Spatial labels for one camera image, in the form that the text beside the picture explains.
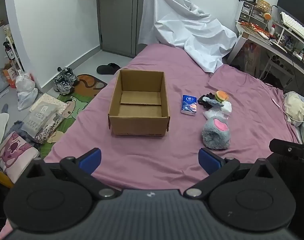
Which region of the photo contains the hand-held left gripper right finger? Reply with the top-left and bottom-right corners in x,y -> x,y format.
183,147 -> 276,200

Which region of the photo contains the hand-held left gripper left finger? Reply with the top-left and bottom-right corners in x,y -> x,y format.
24,148 -> 122,200

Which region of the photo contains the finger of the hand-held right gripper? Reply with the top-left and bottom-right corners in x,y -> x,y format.
269,138 -> 304,165

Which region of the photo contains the grey pink plush toy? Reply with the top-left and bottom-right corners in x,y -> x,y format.
202,117 -> 231,150

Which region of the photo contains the clear plastic bag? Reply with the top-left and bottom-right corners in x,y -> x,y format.
203,108 -> 230,120

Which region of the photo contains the blue tissue pack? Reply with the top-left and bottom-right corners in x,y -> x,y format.
181,94 -> 198,116

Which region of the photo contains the black hair scrunchie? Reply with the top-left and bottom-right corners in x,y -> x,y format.
197,93 -> 216,110

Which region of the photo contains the hamburger plush toy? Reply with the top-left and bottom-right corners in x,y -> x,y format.
215,90 -> 229,103

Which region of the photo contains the cream pillow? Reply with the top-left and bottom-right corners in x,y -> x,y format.
283,91 -> 304,127

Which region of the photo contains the patterned fabric bundle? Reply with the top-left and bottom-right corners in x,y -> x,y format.
34,119 -> 68,144

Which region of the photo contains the pink bed sheet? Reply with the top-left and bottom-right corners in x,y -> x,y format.
0,42 -> 304,240

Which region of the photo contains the grey plastic package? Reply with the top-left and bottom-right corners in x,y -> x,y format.
21,105 -> 64,138

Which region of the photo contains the cartoon floor mat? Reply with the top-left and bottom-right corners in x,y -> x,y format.
39,74 -> 108,158

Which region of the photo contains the cream flat package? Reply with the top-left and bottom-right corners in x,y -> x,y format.
29,93 -> 65,113

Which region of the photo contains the grey white sneaker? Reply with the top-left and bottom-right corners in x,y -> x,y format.
53,76 -> 73,95
57,67 -> 79,84

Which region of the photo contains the pink cartoon pillow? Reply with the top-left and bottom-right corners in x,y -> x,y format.
0,131 -> 40,183

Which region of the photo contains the white plastic bag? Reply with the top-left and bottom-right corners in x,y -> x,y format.
15,71 -> 36,93
17,88 -> 39,111

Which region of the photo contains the black slipper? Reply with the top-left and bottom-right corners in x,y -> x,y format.
96,63 -> 122,75

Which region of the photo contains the colourful bag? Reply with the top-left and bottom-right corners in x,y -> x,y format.
242,41 -> 262,76

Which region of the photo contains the orange cardboard box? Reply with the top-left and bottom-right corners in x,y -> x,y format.
2,64 -> 20,88

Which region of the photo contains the white monitor riser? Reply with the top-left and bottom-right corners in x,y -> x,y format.
267,20 -> 304,61

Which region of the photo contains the white desk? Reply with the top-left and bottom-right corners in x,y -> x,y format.
227,21 -> 304,90

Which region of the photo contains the white keyboard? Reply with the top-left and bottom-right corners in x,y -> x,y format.
280,11 -> 304,44

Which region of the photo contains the white storage rack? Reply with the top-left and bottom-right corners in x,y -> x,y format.
3,25 -> 25,73

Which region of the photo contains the white cover cloth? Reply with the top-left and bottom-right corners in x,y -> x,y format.
137,0 -> 239,73

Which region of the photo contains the desktop drawer organizer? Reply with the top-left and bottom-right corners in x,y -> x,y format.
238,0 -> 270,30

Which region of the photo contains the grey door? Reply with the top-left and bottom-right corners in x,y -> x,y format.
97,0 -> 167,57

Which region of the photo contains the wicker basket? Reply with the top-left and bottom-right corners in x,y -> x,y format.
256,0 -> 270,12

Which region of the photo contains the white cable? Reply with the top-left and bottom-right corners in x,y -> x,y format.
272,97 -> 304,123

